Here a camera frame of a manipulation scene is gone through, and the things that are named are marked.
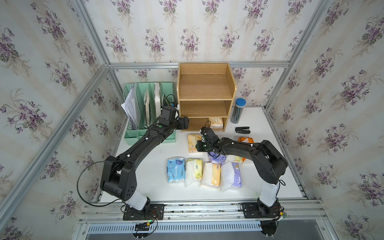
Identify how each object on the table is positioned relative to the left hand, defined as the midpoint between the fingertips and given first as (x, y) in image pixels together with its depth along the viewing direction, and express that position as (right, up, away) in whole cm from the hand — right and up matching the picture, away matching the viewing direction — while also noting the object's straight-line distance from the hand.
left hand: (184, 120), depth 85 cm
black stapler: (+39, -7, +19) cm, 44 cm away
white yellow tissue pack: (+28, -22, -1) cm, 36 cm away
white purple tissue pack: (+25, -31, -7) cm, 41 cm away
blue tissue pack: (-5, -28, -3) cm, 29 cm away
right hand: (+8, -16, +8) cm, 20 cm away
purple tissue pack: (+19, -23, +2) cm, 30 cm away
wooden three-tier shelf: (+13, +16, +1) cm, 21 cm away
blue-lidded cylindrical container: (+36, +10, +12) cm, 39 cm away
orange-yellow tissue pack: (+15, -30, -5) cm, 34 cm away
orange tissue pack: (+40, -12, +8) cm, 42 cm away
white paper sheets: (-31, +9, 0) cm, 32 cm away
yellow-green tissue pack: (+6, -27, -4) cm, 28 cm away
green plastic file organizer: (-30, +11, +16) cm, 36 cm away
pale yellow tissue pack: (+5, -13, +10) cm, 17 cm away
